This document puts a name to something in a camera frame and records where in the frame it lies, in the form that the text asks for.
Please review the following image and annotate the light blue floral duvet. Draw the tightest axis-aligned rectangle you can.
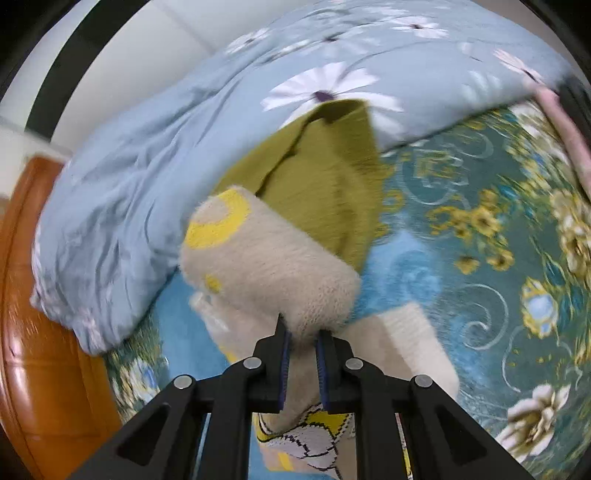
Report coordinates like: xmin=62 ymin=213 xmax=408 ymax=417
xmin=31 ymin=1 xmax=569 ymax=355

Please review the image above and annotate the teal floral bed blanket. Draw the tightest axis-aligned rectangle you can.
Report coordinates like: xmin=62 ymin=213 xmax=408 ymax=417
xmin=103 ymin=101 xmax=591 ymax=480

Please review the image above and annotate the pink folded garment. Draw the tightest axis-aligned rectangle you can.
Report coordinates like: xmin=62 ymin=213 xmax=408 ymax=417
xmin=534 ymin=86 xmax=591 ymax=197

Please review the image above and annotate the olive green knit garment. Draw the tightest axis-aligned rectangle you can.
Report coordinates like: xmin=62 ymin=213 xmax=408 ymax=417
xmin=215 ymin=100 xmax=386 ymax=271

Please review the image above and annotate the orange wooden bed frame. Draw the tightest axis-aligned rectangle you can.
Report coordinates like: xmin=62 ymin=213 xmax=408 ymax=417
xmin=1 ymin=155 xmax=121 ymax=479

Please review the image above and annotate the beige fuzzy sweater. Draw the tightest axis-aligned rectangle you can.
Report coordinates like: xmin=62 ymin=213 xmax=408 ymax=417
xmin=180 ymin=186 xmax=459 ymax=479

